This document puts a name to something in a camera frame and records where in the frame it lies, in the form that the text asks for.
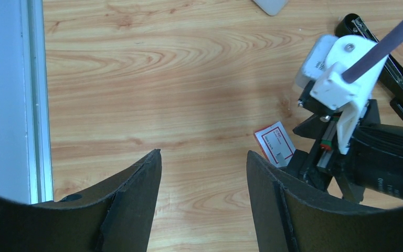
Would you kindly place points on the red white staple box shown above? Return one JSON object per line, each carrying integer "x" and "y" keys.
{"x": 275, "y": 144}

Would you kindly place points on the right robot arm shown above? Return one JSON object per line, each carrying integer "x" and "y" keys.
{"x": 388, "y": 140}

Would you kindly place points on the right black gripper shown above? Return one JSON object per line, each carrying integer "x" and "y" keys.
{"x": 354, "y": 171}

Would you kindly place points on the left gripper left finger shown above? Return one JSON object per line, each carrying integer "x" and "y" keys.
{"x": 115, "y": 214}

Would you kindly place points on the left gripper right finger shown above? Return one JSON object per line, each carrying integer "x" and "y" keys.
{"x": 290, "y": 215}

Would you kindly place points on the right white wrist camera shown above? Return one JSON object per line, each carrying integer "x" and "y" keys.
{"x": 325, "y": 64}

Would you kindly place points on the white plastic bottle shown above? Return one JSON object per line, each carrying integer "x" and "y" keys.
{"x": 271, "y": 7}

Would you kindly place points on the black stapler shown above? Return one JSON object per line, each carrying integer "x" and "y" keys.
{"x": 392, "y": 74}

